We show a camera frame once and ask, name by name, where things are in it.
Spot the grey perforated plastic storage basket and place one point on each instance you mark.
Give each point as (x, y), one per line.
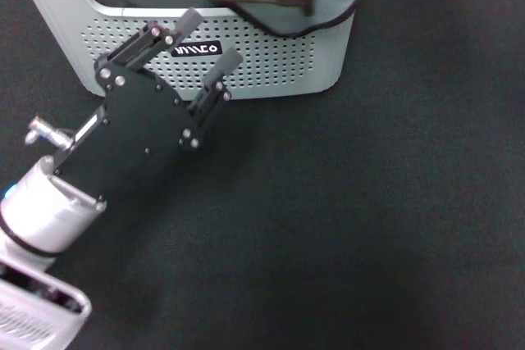
(266, 67)

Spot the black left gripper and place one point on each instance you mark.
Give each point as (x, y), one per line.
(131, 137)

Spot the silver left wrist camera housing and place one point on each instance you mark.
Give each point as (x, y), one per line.
(37, 313)

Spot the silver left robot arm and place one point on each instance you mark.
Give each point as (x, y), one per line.
(45, 210)

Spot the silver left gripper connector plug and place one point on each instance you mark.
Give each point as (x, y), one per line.
(49, 133)

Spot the black tablecloth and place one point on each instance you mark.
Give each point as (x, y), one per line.
(328, 223)

